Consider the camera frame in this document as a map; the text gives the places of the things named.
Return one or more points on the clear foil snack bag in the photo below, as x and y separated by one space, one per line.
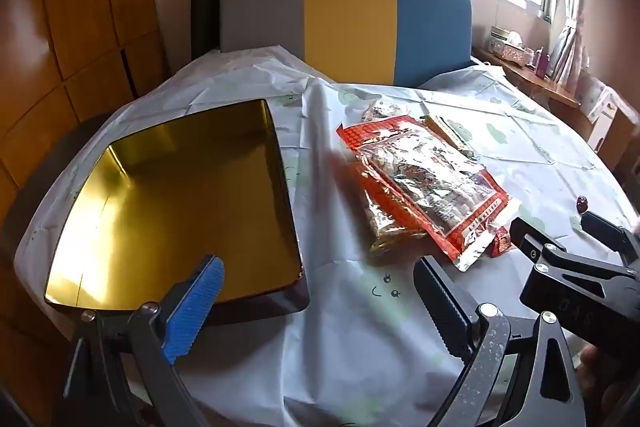
425 177

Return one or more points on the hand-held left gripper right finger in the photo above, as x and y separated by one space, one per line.
445 307

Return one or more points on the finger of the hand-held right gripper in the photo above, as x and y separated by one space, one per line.
607 229
530 239

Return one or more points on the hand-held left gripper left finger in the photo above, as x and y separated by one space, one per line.
196 307

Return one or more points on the orange green snack packet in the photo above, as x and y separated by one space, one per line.
450 134

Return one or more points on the small red snack packet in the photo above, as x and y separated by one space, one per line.
502 243

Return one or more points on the red date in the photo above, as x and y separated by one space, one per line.
583 203

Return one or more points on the white cloud-print tablecloth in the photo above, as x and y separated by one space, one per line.
350 332

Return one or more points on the black rolled mat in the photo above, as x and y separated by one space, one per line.
205 7

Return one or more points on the gold tin box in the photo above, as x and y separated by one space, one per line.
175 187

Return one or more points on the wooden shelf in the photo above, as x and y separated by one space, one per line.
555 94

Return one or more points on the large red snack bag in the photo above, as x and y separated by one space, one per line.
360 134

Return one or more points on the gold foil snack packet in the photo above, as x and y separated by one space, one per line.
395 232

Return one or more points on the white carton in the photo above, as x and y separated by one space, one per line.
600 107

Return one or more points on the wooden wardrobe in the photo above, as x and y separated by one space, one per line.
75 7

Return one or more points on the patterned tissue box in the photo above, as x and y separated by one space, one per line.
510 49

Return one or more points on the purple cosmetic box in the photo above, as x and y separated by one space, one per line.
542 64

